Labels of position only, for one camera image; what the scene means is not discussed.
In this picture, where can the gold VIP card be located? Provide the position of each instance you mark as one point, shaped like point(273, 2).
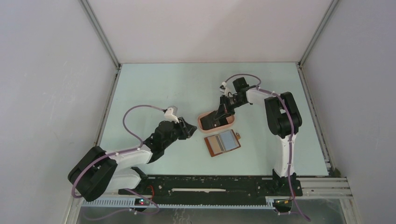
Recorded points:
point(214, 144)

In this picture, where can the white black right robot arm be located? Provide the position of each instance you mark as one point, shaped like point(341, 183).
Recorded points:
point(283, 116)

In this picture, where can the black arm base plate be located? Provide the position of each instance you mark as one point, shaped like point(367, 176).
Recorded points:
point(220, 190)

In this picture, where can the pink oval plastic tray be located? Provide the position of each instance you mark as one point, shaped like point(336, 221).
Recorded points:
point(232, 117)

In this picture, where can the brown leather card holder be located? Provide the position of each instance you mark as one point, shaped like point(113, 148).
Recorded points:
point(230, 141)

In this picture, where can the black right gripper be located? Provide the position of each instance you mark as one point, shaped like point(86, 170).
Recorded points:
point(224, 107)

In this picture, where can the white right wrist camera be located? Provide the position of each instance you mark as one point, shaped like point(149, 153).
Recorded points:
point(225, 90)

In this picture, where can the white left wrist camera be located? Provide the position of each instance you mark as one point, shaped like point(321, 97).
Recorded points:
point(170, 114)

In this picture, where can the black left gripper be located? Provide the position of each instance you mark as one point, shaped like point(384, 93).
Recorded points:
point(186, 129)

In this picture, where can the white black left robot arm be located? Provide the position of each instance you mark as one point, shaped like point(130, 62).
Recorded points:
point(100, 171)

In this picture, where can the black VIP card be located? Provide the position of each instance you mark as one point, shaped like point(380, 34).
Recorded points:
point(209, 121)

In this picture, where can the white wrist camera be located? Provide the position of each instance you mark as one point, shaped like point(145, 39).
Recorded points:
point(170, 114)
point(225, 90)

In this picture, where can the aluminium frame rail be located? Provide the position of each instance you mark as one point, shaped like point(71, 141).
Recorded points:
point(312, 188)

